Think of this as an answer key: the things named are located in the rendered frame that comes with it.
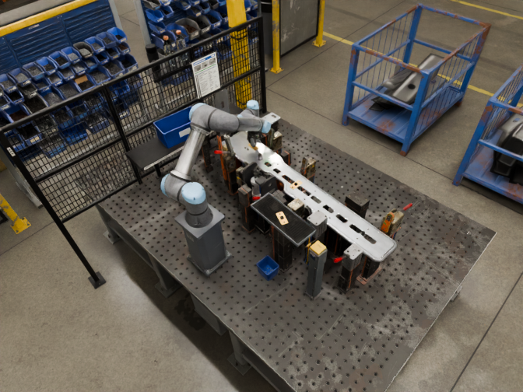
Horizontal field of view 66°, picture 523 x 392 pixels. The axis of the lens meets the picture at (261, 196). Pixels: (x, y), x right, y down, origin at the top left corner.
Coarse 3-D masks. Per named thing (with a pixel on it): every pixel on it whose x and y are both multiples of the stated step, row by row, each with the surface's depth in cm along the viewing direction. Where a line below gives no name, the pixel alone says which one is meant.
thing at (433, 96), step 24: (384, 24) 406; (480, 24) 401; (360, 48) 378; (408, 48) 468; (480, 48) 411; (360, 72) 418; (384, 72) 459; (408, 72) 428; (432, 72) 348; (456, 72) 399; (384, 96) 389; (408, 96) 398; (432, 96) 384; (456, 96) 445; (360, 120) 428; (384, 120) 428; (408, 120) 426; (432, 120) 419; (408, 144) 400
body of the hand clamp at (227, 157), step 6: (228, 156) 267; (234, 156) 268; (228, 162) 267; (234, 162) 271; (228, 168) 271; (234, 168) 275; (228, 174) 279; (234, 174) 280; (228, 180) 285; (234, 180) 284; (228, 186) 289; (234, 186) 287; (234, 192) 291
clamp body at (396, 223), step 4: (388, 212) 229; (392, 212) 228; (396, 212) 228; (400, 212) 228; (384, 216) 227; (396, 216) 226; (400, 216) 226; (396, 220) 224; (400, 220) 227; (392, 224) 223; (396, 224) 226; (400, 224) 232; (380, 228) 234; (392, 228) 226; (396, 228) 231; (384, 232) 232; (388, 232) 229; (392, 232) 230; (396, 232) 239; (392, 236) 237; (392, 252) 253
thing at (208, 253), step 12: (180, 216) 228; (216, 216) 227; (192, 228) 222; (204, 228) 222; (216, 228) 228; (192, 240) 230; (204, 240) 225; (216, 240) 235; (192, 252) 244; (204, 252) 234; (216, 252) 242; (228, 252) 256; (204, 264) 244; (216, 264) 249
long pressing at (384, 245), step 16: (224, 144) 284; (240, 144) 283; (240, 160) 272; (256, 160) 271; (272, 160) 270; (288, 176) 260; (288, 192) 250; (320, 192) 249; (320, 208) 240; (336, 208) 240; (336, 224) 232; (352, 224) 232; (368, 224) 231; (352, 240) 223; (384, 240) 223; (368, 256) 217; (384, 256) 216
